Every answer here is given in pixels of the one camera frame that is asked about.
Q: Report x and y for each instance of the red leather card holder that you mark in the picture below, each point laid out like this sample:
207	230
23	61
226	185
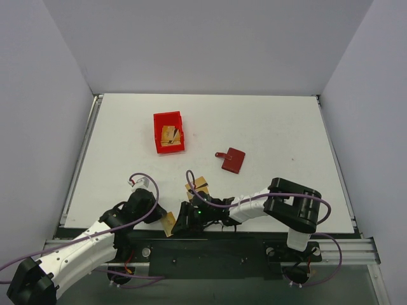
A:
232	160

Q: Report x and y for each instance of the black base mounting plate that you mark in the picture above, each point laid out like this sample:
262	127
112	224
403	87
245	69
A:
183	272

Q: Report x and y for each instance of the aluminium front rail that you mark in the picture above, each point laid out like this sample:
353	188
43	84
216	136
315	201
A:
346	249

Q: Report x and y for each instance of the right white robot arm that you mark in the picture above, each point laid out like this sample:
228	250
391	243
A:
292	204

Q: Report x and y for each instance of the gold card with logo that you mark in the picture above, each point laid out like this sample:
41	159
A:
168	222

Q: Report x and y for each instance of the gold cards in bin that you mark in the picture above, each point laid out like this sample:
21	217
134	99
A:
171	136

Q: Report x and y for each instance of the gold card upper left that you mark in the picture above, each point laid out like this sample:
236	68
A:
200	182

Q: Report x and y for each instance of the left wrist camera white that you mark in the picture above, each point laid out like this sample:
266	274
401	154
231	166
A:
142	183

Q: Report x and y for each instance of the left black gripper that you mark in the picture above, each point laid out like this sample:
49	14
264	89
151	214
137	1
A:
156	212

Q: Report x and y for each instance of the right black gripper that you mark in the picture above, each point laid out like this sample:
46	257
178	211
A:
189	216

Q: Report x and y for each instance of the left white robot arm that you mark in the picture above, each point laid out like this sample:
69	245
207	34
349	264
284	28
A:
44	280

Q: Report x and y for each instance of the red plastic bin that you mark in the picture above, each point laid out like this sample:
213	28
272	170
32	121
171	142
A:
169	119

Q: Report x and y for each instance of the gold card magnetic stripe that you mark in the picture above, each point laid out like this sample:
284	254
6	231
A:
190	193

